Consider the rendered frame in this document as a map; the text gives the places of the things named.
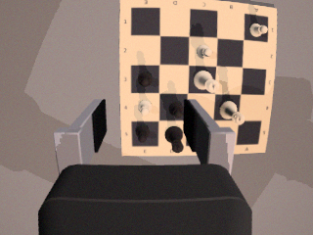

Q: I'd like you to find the white pawn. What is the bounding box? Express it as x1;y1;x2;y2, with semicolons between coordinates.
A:
249;23;268;37
197;45;212;59
138;100;152;116

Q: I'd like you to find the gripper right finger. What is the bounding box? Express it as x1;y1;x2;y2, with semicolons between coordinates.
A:
183;99;236;175

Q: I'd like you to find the chessboard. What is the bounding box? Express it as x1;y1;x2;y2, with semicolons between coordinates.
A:
119;0;277;156

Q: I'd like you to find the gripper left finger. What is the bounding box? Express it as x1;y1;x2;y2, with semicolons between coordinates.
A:
53;99;107;175

